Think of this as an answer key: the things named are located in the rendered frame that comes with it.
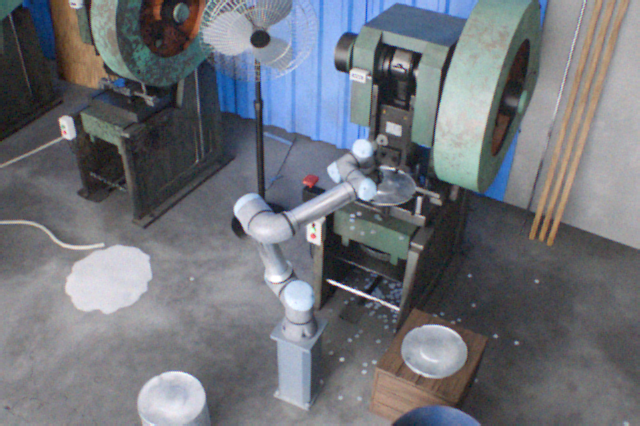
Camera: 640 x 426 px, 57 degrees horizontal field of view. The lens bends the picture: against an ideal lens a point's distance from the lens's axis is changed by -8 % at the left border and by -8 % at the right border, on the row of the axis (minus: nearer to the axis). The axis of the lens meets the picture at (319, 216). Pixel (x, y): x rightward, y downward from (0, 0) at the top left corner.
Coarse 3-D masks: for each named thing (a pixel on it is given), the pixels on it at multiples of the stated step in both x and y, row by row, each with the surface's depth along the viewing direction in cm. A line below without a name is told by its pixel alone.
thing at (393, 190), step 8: (384, 168) 304; (392, 168) 303; (384, 176) 298; (392, 176) 299; (400, 176) 299; (408, 176) 299; (384, 184) 293; (392, 184) 293; (400, 184) 294; (408, 184) 294; (376, 192) 289; (384, 192) 288; (392, 192) 289; (400, 192) 289; (408, 192) 289; (368, 200) 284; (376, 200) 284; (384, 200) 284; (392, 200) 284; (400, 200) 285
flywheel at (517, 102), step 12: (516, 60) 269; (516, 72) 272; (516, 84) 243; (504, 96) 243; (516, 96) 241; (528, 96) 248; (504, 108) 246; (516, 108) 244; (504, 120) 278; (504, 132) 279; (492, 144) 274
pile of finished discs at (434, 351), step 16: (416, 336) 277; (432, 336) 277; (448, 336) 277; (416, 352) 270; (432, 352) 270; (448, 352) 270; (464, 352) 270; (416, 368) 263; (432, 368) 263; (448, 368) 263
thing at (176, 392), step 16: (160, 384) 265; (176, 384) 265; (192, 384) 265; (144, 400) 258; (160, 400) 257; (176, 400) 258; (192, 400) 259; (144, 416) 251; (160, 416) 252; (176, 416) 252; (192, 416) 253
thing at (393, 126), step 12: (396, 96) 276; (384, 108) 274; (396, 108) 271; (408, 108) 272; (384, 120) 278; (396, 120) 275; (408, 120) 272; (384, 132) 282; (396, 132) 278; (384, 144) 284; (396, 144) 282; (384, 156) 285; (396, 156) 282; (408, 156) 285
